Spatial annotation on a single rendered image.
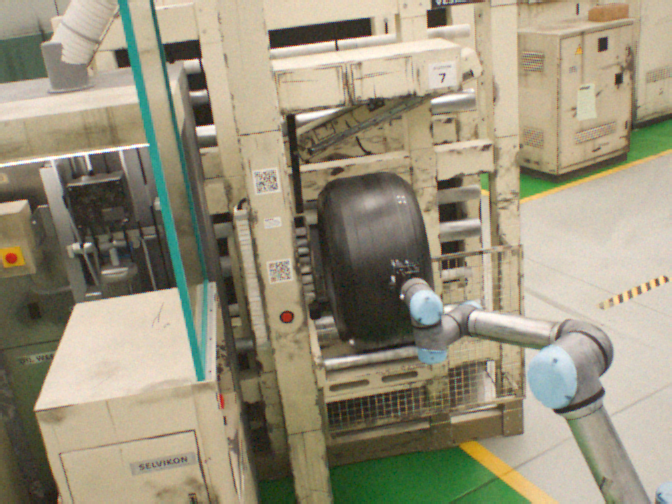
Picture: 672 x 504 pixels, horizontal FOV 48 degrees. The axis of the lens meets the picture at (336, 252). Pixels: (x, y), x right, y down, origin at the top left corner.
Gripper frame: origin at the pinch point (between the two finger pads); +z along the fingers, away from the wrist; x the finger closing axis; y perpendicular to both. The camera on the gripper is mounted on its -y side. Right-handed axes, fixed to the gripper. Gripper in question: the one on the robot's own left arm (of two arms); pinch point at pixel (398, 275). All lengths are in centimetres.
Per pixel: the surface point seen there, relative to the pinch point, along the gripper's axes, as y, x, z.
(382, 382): -39.5, 5.9, 14.0
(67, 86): 62, 89, 41
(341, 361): -30.8, 18.0, 15.6
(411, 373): -39.9, -4.4, 17.8
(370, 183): 23.5, 2.1, 21.2
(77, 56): 70, 84, 41
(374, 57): 59, -6, 40
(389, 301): -7.7, 3.3, 1.1
